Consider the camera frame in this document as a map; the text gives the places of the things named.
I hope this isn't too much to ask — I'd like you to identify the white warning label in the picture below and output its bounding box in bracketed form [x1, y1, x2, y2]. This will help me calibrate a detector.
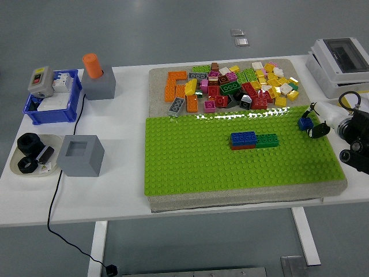
[37, 162, 53, 175]

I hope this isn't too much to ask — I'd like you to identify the white table leg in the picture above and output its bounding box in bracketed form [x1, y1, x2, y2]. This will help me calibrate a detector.
[86, 220, 109, 277]
[291, 207, 322, 267]

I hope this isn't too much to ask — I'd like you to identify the small black hex nut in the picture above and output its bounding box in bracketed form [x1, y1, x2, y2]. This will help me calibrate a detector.
[17, 156, 39, 175]

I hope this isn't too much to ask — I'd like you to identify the yellow sloped toy brick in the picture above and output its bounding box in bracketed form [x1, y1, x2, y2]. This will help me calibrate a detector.
[184, 78, 198, 96]

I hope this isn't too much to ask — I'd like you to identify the grey block with round hole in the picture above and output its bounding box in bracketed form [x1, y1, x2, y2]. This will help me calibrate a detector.
[81, 65, 117, 101]

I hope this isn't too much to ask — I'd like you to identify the orange cylinder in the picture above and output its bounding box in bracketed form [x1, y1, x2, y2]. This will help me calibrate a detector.
[82, 53, 103, 80]

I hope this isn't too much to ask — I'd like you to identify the grey cube with square recess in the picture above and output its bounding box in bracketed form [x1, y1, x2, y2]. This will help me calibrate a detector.
[55, 134, 106, 178]

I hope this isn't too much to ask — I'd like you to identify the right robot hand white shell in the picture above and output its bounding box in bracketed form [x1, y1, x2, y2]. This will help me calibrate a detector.
[300, 101, 351, 140]

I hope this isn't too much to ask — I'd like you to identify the red brick under blue brick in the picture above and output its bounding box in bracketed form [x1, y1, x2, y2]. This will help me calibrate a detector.
[230, 143, 257, 151]

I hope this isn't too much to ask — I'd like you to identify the green studded baseplate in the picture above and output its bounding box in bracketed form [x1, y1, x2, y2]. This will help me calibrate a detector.
[143, 105, 346, 197]

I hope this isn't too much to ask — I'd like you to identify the white electrical distribution box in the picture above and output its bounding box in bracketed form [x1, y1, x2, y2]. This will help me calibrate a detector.
[305, 38, 369, 99]

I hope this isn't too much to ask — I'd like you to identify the grey metal floor plate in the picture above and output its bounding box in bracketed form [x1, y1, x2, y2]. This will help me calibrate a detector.
[280, 254, 308, 277]

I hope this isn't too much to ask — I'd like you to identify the grey metal base strip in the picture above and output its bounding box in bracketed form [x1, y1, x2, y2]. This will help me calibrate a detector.
[121, 266, 269, 277]

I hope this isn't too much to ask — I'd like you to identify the grey push-button switch box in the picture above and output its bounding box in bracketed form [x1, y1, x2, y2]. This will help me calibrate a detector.
[27, 66, 56, 98]

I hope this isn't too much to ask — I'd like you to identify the small blue toy brick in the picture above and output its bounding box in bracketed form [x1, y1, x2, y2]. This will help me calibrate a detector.
[297, 116, 314, 132]

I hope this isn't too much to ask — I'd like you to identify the dark brown roller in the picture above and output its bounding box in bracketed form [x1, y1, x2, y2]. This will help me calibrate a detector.
[35, 145, 56, 164]

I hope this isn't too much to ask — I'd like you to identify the black power cable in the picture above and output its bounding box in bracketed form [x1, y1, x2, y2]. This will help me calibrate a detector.
[47, 92, 109, 268]

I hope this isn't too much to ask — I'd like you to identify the white flat box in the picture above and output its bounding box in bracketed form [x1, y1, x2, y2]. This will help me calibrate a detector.
[37, 95, 70, 112]

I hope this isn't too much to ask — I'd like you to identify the white circuit breaker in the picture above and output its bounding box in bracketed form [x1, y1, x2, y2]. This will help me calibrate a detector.
[52, 72, 71, 93]

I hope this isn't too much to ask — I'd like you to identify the blue plastic bin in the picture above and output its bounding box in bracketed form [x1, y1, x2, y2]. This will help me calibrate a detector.
[22, 69, 83, 126]

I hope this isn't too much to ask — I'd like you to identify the black and silver toy brick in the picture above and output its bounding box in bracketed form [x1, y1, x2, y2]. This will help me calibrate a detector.
[239, 95, 253, 110]

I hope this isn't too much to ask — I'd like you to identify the beige tray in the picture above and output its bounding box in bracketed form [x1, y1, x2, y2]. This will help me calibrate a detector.
[9, 133, 64, 177]

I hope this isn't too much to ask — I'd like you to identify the large red toy brick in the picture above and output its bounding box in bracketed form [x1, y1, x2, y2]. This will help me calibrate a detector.
[250, 96, 269, 111]

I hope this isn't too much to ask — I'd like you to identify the large black hex nut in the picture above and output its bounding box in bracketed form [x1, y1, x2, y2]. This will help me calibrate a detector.
[17, 132, 44, 152]

